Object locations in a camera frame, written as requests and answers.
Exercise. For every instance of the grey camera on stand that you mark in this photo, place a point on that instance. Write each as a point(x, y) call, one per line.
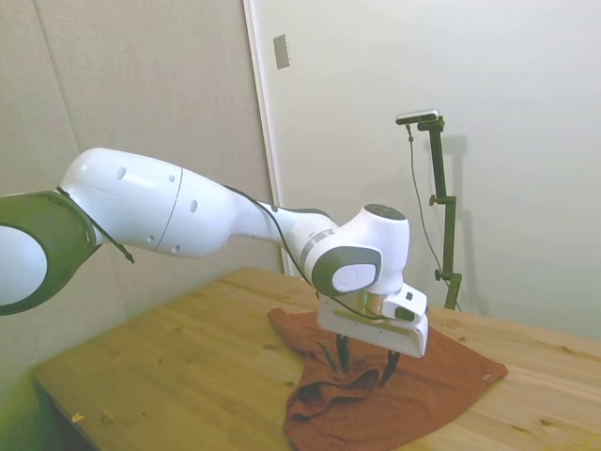
point(418, 116)

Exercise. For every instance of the grey wall plate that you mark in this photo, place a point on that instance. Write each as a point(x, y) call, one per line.
point(282, 51)

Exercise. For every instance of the dark jointed camera stand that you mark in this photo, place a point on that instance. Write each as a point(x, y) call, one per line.
point(445, 225)

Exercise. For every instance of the small wood chip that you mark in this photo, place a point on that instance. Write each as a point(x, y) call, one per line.
point(77, 417)

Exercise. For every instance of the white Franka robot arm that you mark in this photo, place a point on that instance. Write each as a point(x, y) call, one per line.
point(141, 206)

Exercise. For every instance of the white door frame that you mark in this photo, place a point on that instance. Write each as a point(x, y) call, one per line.
point(269, 141)

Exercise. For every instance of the rust red shorts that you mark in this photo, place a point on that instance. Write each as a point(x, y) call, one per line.
point(422, 399)

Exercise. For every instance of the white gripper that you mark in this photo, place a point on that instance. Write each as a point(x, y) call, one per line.
point(375, 336)

